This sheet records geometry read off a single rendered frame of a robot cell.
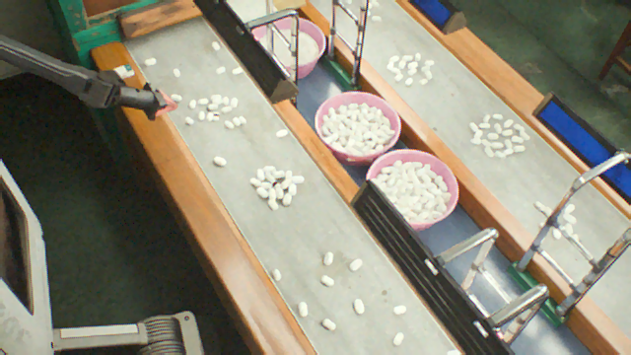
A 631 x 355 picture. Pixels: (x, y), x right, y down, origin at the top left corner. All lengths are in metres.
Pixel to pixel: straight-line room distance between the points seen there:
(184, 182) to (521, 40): 2.36
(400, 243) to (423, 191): 0.55
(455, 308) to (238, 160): 0.87
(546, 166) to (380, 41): 0.73
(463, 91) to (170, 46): 1.02
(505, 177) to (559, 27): 2.02
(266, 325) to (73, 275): 1.23
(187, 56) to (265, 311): 1.00
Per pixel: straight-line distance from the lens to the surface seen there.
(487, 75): 2.13
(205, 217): 1.66
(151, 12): 2.15
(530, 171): 1.92
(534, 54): 3.53
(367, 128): 1.89
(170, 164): 1.78
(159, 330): 1.49
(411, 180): 1.80
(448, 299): 1.20
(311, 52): 2.15
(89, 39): 2.19
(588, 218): 1.88
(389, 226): 1.26
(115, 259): 2.54
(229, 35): 1.68
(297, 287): 1.56
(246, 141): 1.84
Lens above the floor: 2.14
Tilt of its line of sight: 53 degrees down
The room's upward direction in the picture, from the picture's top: 4 degrees clockwise
